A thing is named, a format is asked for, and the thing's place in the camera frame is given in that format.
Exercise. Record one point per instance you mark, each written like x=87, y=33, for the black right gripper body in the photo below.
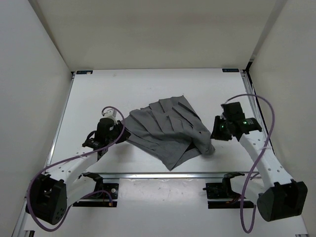
x=220, y=130

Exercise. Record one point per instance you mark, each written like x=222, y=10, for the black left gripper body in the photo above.
x=117, y=130

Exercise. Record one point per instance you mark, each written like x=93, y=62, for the grey pleated skirt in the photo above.
x=170, y=130

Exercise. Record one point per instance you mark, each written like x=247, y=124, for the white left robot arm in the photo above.
x=51, y=193

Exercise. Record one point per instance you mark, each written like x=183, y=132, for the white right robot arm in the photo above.
x=279, y=196

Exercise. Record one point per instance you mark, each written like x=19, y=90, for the blue label right corner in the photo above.
x=230, y=70

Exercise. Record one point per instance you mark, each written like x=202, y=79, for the blue label corner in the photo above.
x=230, y=70
x=84, y=72

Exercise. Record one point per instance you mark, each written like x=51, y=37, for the blue label left corner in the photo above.
x=84, y=72

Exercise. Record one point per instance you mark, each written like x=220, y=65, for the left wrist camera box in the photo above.
x=110, y=114

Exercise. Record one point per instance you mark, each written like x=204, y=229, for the aluminium frame rail right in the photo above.
x=254, y=101

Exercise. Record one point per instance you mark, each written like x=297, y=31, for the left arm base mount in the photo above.
x=104, y=194

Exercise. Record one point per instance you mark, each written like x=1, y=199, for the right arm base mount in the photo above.
x=220, y=194

